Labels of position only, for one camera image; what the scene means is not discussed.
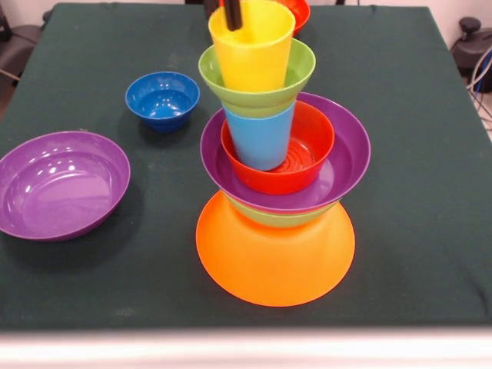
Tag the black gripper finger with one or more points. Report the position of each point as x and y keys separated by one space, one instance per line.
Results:
x=233 y=15
x=210 y=7

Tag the yellow plastic cup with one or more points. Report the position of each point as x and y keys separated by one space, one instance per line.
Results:
x=253 y=57

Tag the large red plastic bowl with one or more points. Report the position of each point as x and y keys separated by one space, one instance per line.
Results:
x=301 y=15

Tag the small green plastic bowl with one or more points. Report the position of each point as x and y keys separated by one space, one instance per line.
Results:
x=303 y=73

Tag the blue plastic bowl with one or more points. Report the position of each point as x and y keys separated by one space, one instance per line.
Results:
x=161 y=104

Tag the light blue plastic cup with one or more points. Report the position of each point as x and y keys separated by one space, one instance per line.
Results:
x=261 y=142

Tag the small red plastic bowl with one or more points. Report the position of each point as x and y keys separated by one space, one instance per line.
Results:
x=307 y=165

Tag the purple plastic bowl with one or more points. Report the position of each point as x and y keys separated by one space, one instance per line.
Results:
x=350 y=153
x=61 y=184

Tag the large green plastic bowl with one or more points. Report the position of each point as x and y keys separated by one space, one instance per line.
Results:
x=276 y=220

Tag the large orange plastic bowl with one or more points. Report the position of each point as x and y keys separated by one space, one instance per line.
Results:
x=273 y=265

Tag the dark grey stand base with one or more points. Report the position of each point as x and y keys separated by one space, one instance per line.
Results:
x=471 y=42
x=23 y=42

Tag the dark green tablecloth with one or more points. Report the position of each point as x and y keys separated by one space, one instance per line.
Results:
x=403 y=192

